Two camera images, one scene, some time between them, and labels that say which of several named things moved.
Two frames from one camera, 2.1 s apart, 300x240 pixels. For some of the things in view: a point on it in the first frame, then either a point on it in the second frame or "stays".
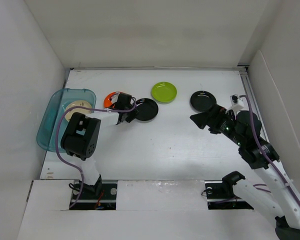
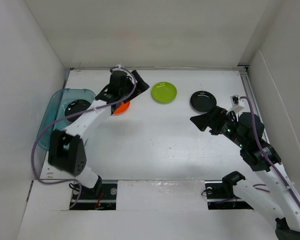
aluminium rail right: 243,70 stays
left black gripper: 133,113 → 140,87
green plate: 164,92 stays
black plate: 203,101 stays
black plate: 147,109 → 75,107
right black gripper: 211,118 stays
